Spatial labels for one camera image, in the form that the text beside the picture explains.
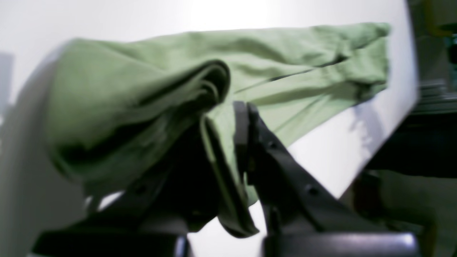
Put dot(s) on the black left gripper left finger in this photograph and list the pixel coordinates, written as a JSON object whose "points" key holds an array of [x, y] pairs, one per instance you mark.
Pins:
{"points": [[152, 217]]}

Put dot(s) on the green T-shirt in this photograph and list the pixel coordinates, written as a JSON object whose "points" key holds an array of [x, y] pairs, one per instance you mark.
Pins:
{"points": [[116, 108]]}

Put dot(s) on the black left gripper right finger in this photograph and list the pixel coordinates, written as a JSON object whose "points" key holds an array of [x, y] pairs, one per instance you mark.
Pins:
{"points": [[303, 219]]}

